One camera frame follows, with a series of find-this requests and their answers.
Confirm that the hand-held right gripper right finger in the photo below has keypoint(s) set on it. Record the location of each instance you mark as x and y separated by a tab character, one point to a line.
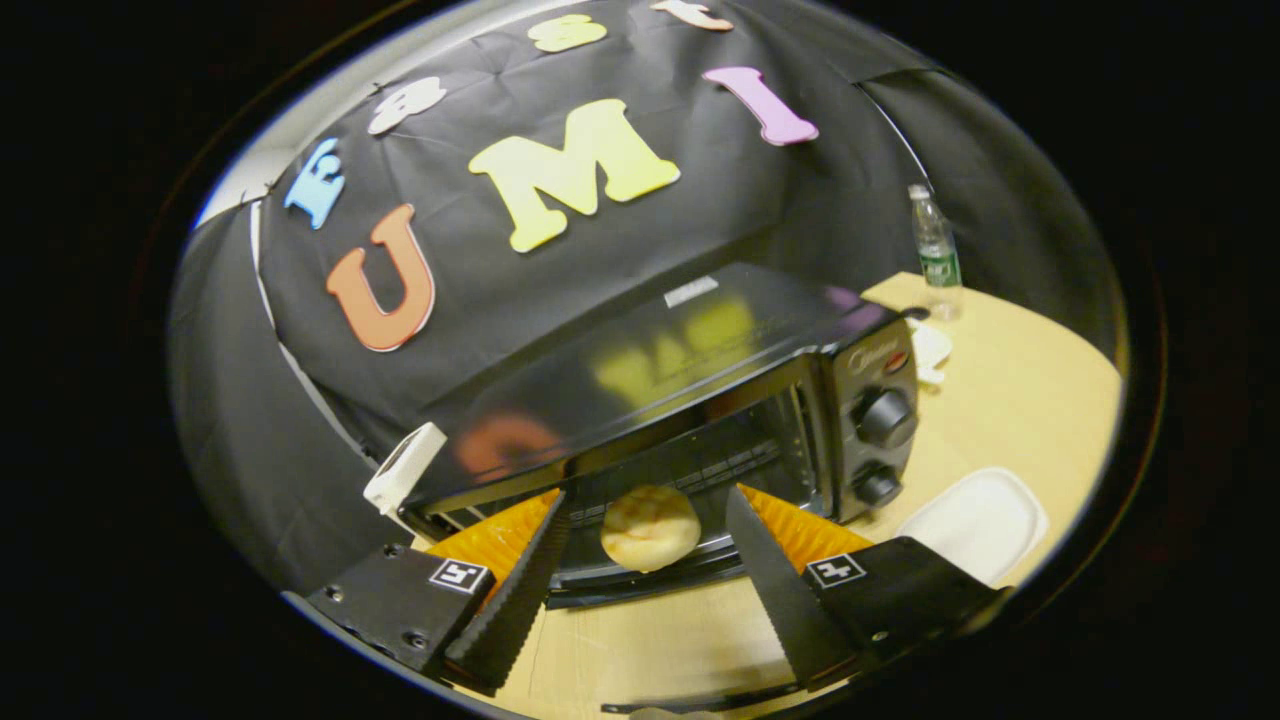
785	600

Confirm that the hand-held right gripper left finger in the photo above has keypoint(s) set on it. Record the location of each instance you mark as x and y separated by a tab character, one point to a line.
515	610

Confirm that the round bread bun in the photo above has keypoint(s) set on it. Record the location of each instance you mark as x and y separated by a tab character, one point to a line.
650	530

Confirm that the black electric oven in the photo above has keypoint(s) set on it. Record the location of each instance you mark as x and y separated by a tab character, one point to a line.
650	340

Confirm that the white toaster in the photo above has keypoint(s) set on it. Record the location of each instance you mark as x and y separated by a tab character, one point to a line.
405	470

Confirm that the white rectangular plate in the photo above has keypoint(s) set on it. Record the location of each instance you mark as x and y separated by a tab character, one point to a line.
975	525

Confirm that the white divided grain dish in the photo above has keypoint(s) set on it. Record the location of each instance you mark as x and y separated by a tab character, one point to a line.
930	345

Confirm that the small dark bottle cap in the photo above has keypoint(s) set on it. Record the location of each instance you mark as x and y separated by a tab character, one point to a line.
915	313

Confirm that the clear plastic water bottle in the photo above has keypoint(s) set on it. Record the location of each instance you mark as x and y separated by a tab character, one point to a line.
937	260

